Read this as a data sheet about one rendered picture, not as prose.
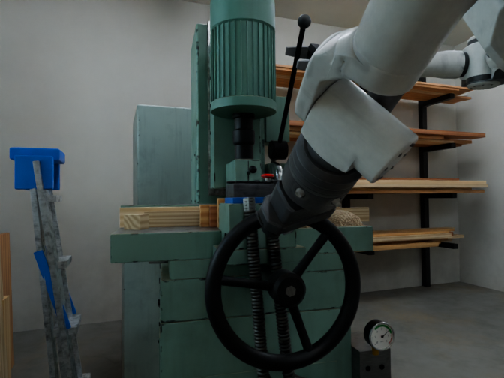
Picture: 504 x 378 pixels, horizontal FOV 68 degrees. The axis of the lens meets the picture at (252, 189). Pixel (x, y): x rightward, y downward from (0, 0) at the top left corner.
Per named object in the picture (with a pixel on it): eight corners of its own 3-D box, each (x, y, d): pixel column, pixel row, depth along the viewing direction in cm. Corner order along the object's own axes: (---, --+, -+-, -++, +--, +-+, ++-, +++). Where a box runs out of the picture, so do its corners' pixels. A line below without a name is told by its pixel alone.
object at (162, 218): (143, 227, 93) (143, 211, 93) (144, 226, 95) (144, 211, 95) (369, 221, 108) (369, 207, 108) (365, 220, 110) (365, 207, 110)
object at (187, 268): (169, 280, 79) (169, 260, 79) (168, 263, 100) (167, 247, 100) (343, 269, 88) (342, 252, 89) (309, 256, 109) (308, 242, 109)
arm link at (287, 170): (273, 253, 52) (298, 212, 42) (247, 196, 56) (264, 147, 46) (346, 228, 57) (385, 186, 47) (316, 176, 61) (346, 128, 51)
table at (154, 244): (100, 272, 67) (100, 238, 67) (119, 250, 97) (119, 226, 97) (399, 256, 81) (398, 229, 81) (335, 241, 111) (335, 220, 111)
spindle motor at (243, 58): (215, 105, 90) (214, -23, 91) (207, 120, 107) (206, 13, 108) (285, 108, 94) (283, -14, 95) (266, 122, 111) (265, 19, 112)
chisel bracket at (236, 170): (235, 192, 95) (235, 159, 95) (226, 193, 108) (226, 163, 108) (263, 192, 96) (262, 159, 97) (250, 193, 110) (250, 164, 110)
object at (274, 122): (266, 142, 120) (265, 95, 120) (259, 145, 129) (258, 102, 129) (291, 142, 122) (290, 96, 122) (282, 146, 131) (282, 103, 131)
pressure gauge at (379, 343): (370, 361, 82) (369, 323, 83) (361, 354, 86) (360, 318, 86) (395, 358, 84) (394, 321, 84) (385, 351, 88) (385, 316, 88)
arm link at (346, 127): (338, 220, 43) (387, 163, 33) (274, 157, 46) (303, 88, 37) (392, 173, 48) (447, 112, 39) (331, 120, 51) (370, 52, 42)
